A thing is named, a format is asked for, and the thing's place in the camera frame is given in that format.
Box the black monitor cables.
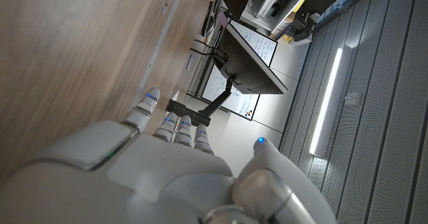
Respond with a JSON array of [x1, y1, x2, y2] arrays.
[[189, 38, 230, 63]]

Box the white shelving cabinet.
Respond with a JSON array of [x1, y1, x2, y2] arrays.
[[240, 0, 317, 34]]

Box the long ceiling light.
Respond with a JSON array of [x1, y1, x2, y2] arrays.
[[309, 45, 352, 158]]

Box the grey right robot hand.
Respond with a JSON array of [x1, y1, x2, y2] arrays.
[[0, 87, 338, 224]]

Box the computer monitor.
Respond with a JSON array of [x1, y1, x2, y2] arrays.
[[213, 23, 289, 95]]

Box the whiteboard with black frame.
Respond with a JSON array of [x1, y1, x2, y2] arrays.
[[199, 19, 279, 122]]

